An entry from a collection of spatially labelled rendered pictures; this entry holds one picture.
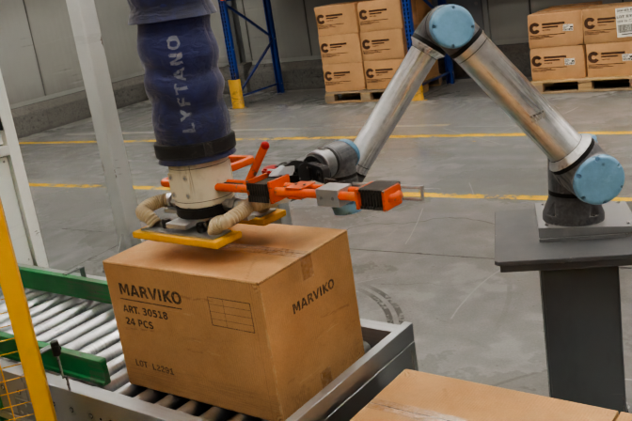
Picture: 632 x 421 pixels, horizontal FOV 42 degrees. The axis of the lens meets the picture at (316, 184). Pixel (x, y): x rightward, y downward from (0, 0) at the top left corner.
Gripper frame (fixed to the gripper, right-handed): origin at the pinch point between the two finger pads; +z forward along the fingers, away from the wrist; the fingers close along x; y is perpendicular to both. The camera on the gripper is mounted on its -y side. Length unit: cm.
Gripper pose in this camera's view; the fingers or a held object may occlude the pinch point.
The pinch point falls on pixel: (276, 188)
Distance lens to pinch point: 213.8
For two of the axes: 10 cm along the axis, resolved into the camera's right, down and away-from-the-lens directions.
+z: -5.9, 2.9, -7.5
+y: -7.9, -0.3, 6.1
